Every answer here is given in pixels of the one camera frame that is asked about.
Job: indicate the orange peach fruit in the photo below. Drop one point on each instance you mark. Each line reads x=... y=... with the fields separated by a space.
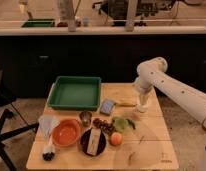
x=116 y=139

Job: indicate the orange bowl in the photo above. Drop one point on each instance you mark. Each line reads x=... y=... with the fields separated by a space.
x=66 y=133

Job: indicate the green background tray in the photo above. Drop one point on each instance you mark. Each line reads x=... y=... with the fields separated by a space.
x=39 y=23

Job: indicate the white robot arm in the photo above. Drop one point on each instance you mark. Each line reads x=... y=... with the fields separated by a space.
x=152 y=73

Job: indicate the dark-headed white brush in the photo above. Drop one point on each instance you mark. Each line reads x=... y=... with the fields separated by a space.
x=48 y=151

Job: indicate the blue sponge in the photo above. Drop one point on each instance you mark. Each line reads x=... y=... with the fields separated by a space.
x=107 y=106

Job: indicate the green plastic tray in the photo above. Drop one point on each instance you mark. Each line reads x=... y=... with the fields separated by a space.
x=75 y=93

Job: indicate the dark green pepper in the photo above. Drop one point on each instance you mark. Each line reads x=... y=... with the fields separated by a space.
x=131 y=123

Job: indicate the small metal cup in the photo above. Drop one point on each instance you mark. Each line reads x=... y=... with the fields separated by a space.
x=85 y=117

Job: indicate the dark round plate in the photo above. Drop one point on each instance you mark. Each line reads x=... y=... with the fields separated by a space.
x=85 y=140

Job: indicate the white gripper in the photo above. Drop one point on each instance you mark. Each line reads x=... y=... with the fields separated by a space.
x=143 y=103

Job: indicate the white rectangular block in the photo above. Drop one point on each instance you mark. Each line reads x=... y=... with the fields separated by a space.
x=93 y=141

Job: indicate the dark background office chair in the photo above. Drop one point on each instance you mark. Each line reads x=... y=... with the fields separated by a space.
x=117 y=10

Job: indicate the green lettuce leaf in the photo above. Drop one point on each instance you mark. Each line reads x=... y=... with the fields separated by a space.
x=120 y=124

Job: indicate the yellow banana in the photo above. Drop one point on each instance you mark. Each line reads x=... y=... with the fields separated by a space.
x=125 y=104

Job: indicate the dark grape bunch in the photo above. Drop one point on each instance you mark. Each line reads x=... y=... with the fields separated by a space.
x=106 y=127

